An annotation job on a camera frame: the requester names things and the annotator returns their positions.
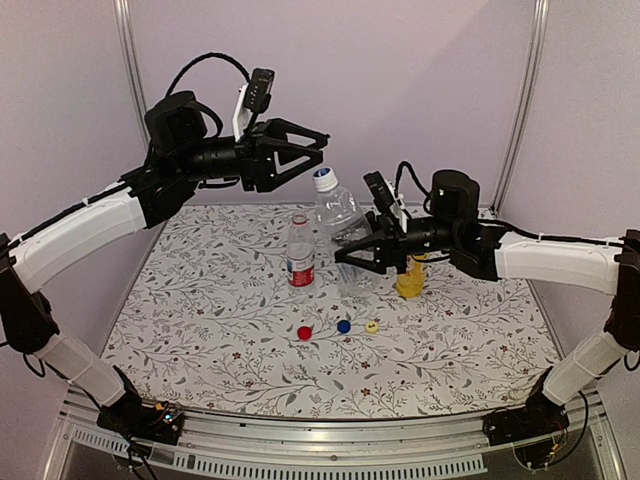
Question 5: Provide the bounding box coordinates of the left aluminium corner post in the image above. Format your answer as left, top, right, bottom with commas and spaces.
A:
113, 0, 149, 169

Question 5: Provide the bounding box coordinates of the black camera cable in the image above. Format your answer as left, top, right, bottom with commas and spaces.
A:
147, 52, 251, 166
394, 159, 433, 201

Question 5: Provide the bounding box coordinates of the blue Pepsi bottle cap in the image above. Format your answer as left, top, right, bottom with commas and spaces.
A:
337, 320, 351, 334

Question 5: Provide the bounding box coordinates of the left black camera cable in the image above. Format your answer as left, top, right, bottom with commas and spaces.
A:
147, 52, 251, 166

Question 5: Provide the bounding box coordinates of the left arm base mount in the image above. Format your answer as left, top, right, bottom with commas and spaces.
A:
97, 367, 184, 446

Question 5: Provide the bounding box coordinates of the white blue bottle cap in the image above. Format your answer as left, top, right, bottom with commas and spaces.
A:
312, 167, 339, 193

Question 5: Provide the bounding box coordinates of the yellow juice bottle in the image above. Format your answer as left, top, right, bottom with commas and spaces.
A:
396, 254, 429, 299

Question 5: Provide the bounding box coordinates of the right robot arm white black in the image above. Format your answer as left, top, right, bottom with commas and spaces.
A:
334, 170, 639, 436

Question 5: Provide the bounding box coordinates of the floral patterned table mat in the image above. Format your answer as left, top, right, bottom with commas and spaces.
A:
103, 205, 559, 419

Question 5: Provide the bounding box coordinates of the clear plastic bottle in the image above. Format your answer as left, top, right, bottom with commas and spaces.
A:
315, 184, 366, 296

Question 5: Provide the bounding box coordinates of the aluminium front rail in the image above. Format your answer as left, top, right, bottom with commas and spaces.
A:
43, 389, 631, 479

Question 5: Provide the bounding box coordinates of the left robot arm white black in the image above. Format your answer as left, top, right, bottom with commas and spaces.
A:
1, 88, 329, 434

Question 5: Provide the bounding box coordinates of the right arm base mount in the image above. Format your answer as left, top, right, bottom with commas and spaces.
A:
482, 392, 570, 470

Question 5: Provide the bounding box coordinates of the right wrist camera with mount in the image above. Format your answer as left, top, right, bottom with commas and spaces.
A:
363, 171, 410, 234

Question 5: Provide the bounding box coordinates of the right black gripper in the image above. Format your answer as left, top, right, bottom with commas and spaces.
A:
332, 210, 460, 273

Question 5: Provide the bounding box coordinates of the right black camera cable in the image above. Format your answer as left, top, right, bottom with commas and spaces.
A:
394, 159, 433, 201

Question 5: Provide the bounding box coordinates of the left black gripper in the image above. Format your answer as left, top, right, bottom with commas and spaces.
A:
174, 117, 327, 190

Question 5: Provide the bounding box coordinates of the red bottle cap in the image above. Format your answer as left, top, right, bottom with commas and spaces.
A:
297, 326, 313, 341

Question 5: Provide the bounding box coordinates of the Pepsi bottle blue label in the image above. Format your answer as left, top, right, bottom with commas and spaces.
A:
336, 263, 381, 296

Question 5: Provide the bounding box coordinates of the red-capped clear bottle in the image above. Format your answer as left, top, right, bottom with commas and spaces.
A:
286, 210, 315, 295

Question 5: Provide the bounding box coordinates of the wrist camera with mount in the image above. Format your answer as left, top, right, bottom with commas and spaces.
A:
232, 68, 276, 141
363, 171, 410, 234

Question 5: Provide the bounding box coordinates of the right aluminium corner post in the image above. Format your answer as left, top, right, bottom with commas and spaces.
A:
491, 0, 550, 216

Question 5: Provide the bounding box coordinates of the aluminium corner post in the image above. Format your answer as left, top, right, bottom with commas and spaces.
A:
491, 0, 550, 216
113, 0, 149, 169

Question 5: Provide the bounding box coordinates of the pale yellow bottle cap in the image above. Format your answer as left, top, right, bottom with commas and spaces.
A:
365, 321, 379, 334

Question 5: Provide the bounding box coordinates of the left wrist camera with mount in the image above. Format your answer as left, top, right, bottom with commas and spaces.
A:
232, 68, 276, 141

